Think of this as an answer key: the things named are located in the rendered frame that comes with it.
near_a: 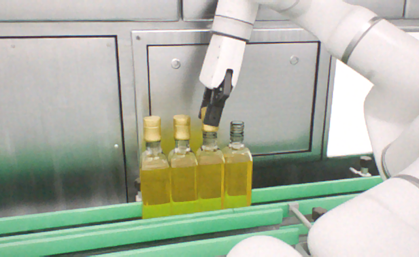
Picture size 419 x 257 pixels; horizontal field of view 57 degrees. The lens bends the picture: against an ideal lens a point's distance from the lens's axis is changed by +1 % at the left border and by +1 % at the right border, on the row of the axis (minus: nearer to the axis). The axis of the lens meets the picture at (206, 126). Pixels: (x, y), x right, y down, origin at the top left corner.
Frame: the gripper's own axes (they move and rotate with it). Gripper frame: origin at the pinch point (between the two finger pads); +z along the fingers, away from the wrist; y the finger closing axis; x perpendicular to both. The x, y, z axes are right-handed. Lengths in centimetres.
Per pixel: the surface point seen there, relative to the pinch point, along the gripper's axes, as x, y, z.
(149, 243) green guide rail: -7.2, 5.7, 26.4
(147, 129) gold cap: -11.5, 1.0, 5.3
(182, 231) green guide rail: -1.3, 6.1, 23.1
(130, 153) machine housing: -11.8, -15.2, 16.3
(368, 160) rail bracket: 43.5, -4.0, 5.0
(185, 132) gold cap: -4.4, 1.7, 4.3
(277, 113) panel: 20.7, -12.5, -0.6
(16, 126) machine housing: -36.7, -16.5, 14.6
